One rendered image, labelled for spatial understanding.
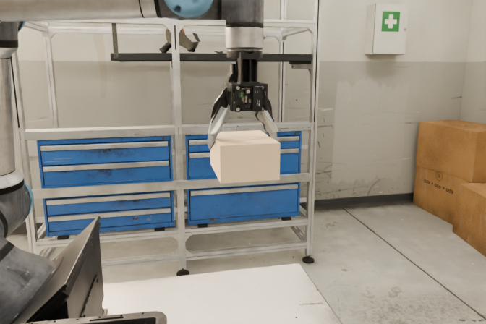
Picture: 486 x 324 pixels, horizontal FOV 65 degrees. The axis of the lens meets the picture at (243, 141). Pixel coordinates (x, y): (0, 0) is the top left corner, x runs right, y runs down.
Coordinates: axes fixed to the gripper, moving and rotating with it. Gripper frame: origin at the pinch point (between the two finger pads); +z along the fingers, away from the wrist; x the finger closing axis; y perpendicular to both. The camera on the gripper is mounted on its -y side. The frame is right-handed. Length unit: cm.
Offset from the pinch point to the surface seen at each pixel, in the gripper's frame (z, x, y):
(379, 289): 111, 102, -100
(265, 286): 40.0, 8.4, -9.4
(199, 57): -21, 5, -142
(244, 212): 74, 31, -141
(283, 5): -61, 74, -206
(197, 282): 40.1, -9.1, -14.8
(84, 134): 20, -60, -140
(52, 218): 68, -80, -140
